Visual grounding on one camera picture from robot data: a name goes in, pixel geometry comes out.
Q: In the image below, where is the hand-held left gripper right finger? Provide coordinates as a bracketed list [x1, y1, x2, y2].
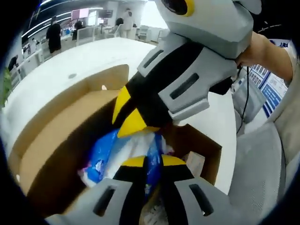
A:
[160, 154, 232, 225]

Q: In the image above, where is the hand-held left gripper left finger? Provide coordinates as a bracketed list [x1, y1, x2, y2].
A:
[92, 155, 148, 225]

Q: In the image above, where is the blue soft tissue pack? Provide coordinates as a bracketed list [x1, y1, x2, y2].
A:
[78, 128, 175, 204]

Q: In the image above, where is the brown cardboard shoe box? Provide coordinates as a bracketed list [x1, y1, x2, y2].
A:
[8, 64, 222, 216]

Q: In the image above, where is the white medicine box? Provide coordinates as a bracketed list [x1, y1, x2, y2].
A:
[185, 151, 206, 178]

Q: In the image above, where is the blue white poster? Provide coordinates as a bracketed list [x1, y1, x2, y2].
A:
[248, 38, 290, 118]

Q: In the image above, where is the white office chair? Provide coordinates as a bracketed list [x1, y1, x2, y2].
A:
[76, 27, 96, 46]

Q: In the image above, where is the green potted plant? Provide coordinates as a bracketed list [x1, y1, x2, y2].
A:
[0, 67, 13, 108]

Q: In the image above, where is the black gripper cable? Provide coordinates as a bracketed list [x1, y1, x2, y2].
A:
[236, 65, 250, 135]

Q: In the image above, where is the dark wall screen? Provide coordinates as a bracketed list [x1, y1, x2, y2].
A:
[98, 9, 113, 19]

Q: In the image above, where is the pink wall screen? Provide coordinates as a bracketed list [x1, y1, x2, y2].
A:
[71, 8, 90, 21]

